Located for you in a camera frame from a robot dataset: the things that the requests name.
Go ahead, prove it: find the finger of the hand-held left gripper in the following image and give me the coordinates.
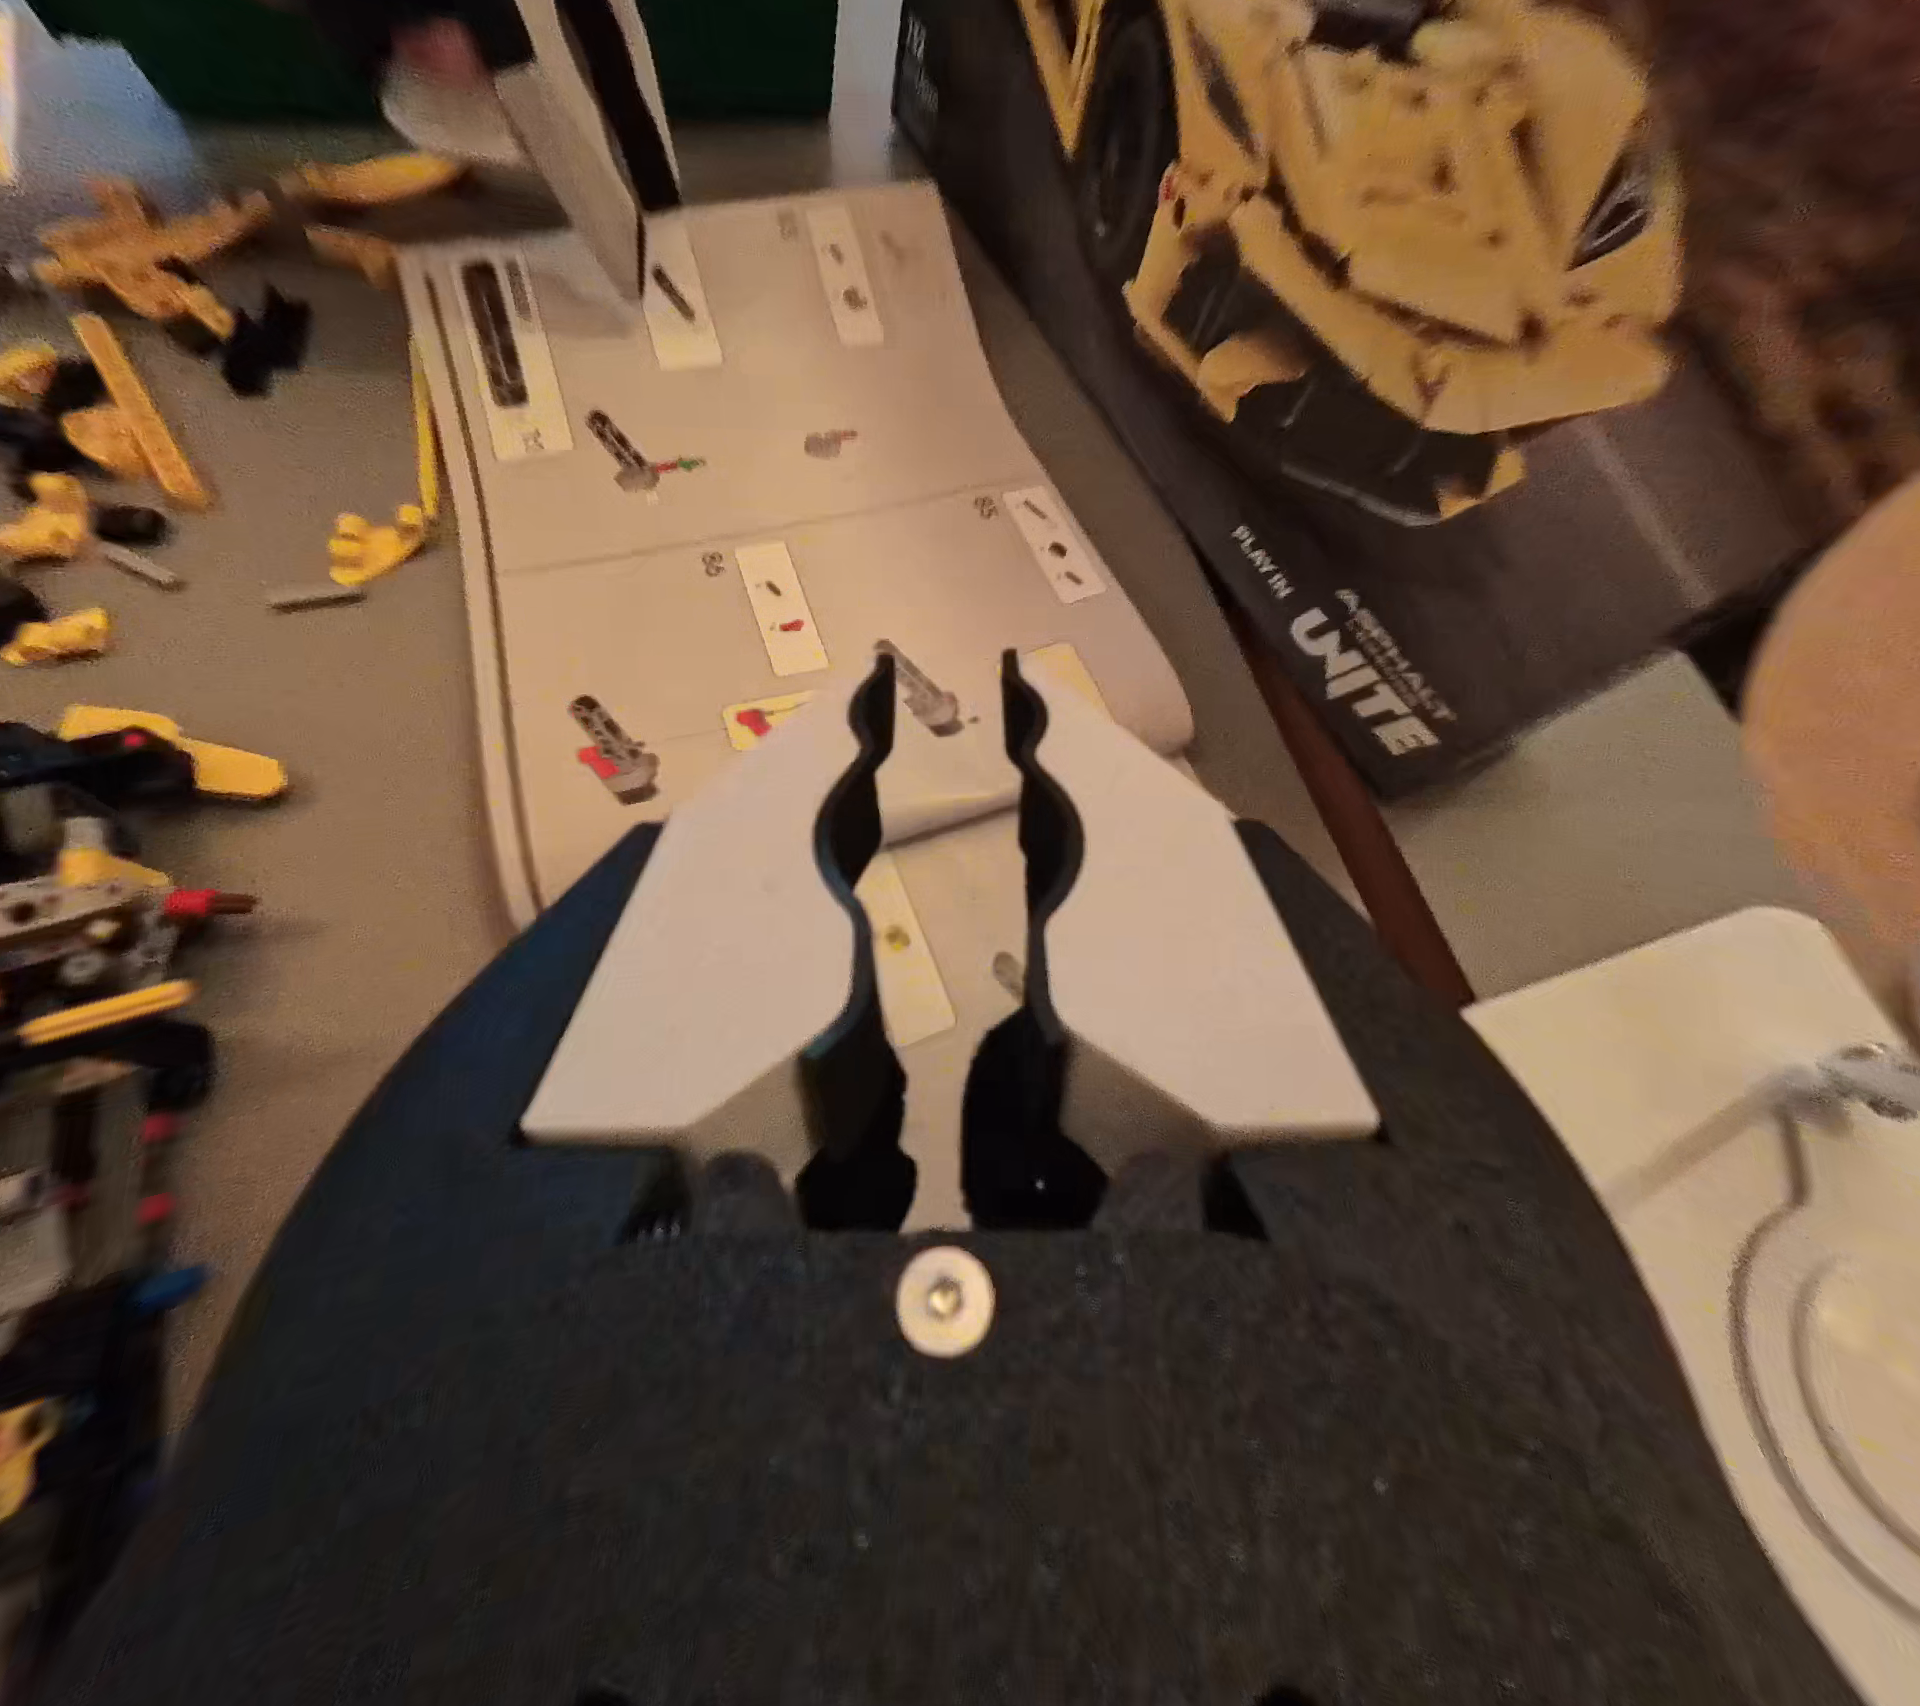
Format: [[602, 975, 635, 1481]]
[[449, 0, 648, 304], [559, 0, 686, 218]]

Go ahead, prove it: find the grey desk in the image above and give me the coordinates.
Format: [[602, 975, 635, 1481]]
[[0, 0, 1774, 1440]]

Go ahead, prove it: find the toy car set box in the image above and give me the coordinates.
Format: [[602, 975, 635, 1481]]
[[894, 0, 1920, 799]]

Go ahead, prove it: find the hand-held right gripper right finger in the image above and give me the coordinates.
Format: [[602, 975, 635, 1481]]
[[958, 649, 1380, 1230]]

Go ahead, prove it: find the instruction booklet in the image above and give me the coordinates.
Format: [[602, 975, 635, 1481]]
[[398, 181, 1196, 1093]]

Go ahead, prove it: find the pile of yellow body panels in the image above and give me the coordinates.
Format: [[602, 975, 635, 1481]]
[[0, 153, 467, 672]]

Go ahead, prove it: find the instruction sheet on stand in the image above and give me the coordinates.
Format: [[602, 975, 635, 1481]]
[[1461, 505, 1920, 1706]]

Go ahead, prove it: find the partly built toy car model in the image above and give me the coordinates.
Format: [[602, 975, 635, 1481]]
[[0, 702, 286, 1591]]

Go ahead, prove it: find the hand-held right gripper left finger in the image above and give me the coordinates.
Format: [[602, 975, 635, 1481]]
[[518, 652, 915, 1230]]

